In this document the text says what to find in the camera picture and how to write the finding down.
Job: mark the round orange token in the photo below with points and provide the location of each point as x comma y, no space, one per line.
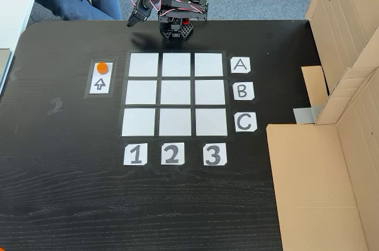
102,67

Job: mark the white grid with black tape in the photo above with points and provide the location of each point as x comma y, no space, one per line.
174,92

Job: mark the black clamp with red knob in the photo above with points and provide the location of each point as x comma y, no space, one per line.
185,21

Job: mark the white arrow paper sheet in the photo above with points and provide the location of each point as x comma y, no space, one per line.
107,86

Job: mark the paper sheet letter A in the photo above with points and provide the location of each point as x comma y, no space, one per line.
240,65

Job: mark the white desk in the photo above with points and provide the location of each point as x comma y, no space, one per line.
17,5

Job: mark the clear tape scraps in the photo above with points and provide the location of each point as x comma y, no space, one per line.
56,106

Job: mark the paper sheet letter B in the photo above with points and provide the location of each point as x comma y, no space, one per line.
243,91

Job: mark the paper sheet number 1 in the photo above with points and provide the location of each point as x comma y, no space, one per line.
135,154

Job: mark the paper sheet number 2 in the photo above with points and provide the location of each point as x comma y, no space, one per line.
172,153

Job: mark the paper sheet letter C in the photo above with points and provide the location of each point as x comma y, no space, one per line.
245,122

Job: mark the paper sheet number 3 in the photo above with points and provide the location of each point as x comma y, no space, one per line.
215,154

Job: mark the brown cardboard box panel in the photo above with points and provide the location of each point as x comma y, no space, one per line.
311,189
340,11

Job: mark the grey duct tape strip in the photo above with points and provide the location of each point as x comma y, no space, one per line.
303,114

